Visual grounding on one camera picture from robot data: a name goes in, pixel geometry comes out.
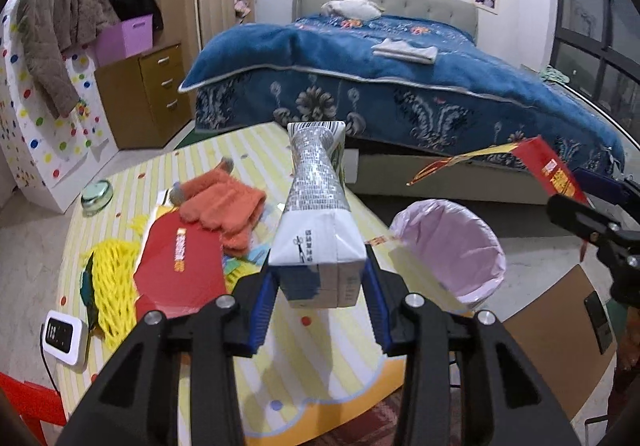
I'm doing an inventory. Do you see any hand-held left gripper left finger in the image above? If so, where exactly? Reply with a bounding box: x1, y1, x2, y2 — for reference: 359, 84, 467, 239
55, 271, 281, 446

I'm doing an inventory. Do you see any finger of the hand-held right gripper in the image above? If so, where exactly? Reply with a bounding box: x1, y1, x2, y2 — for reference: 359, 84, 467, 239
572, 168, 640, 208
546, 195, 623, 248

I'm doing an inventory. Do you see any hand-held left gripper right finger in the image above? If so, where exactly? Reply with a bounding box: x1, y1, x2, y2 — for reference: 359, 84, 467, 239
362, 256, 586, 446

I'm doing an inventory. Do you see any red carton with yellow flap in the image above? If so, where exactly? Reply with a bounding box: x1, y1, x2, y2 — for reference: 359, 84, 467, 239
406, 136, 592, 263

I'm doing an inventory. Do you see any silver mosaic drink carton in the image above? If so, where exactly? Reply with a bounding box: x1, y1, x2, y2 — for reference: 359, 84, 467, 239
269, 120, 368, 309

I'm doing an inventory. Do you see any red cardboard box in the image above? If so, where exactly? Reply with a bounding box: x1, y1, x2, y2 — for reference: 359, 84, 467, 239
132, 203, 228, 319

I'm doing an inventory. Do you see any bin with pink liner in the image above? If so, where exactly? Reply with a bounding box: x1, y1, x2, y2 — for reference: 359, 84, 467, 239
389, 198, 506, 314

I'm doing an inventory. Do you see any orange fuzzy glove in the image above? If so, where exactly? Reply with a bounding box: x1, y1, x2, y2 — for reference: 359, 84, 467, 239
169, 157, 268, 257

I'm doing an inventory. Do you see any yellow foam fruit net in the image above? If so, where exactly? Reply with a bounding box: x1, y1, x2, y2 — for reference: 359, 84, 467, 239
82, 238, 151, 347

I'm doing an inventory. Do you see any black rectangular plate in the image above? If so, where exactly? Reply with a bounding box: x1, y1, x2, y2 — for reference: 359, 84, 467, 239
584, 291, 614, 355

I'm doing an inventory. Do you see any red patterned rug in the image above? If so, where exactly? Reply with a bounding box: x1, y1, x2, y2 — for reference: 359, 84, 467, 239
320, 391, 453, 446

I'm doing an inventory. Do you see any dark framed window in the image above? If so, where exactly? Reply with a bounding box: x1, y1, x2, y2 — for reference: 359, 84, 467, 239
547, 0, 640, 122

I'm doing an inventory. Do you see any dark green wrapper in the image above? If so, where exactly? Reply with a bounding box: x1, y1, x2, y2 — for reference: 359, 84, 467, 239
80, 253, 101, 331

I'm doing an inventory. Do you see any green floor mat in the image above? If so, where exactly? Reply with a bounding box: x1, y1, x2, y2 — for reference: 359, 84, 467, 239
170, 123, 212, 150

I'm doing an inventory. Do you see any white electronic device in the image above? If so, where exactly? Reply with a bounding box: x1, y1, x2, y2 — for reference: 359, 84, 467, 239
42, 310, 91, 367

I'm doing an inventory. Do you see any round green glass dish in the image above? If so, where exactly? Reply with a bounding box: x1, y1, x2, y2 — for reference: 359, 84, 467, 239
81, 180, 115, 217

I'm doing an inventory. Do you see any blue floral blanket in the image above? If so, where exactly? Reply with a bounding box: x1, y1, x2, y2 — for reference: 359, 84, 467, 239
179, 13, 626, 172

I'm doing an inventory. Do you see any folded white cloth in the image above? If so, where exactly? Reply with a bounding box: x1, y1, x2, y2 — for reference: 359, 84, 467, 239
372, 40, 438, 65

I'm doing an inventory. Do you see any wooden drawer cabinet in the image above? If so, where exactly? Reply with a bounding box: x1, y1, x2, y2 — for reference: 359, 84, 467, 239
94, 43, 196, 150

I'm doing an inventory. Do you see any red plastic chair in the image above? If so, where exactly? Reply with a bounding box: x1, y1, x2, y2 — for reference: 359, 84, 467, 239
0, 371, 68, 433

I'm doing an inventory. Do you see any grey upholstered bed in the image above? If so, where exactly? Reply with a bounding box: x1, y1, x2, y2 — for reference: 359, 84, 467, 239
192, 0, 631, 207

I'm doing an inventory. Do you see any white cabinet with coloured dots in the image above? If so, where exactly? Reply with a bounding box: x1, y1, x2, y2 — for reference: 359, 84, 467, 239
0, 1, 118, 214

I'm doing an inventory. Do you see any pink storage box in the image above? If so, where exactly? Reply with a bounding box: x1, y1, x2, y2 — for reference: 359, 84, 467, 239
95, 15, 154, 68

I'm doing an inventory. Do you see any white pillow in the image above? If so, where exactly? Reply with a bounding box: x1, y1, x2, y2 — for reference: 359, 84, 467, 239
320, 0, 386, 21

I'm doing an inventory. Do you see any brown quilted jacket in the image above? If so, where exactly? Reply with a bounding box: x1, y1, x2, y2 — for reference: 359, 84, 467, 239
19, 0, 118, 119

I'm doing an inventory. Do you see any black device cable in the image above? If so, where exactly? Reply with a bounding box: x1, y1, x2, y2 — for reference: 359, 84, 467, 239
40, 351, 62, 393

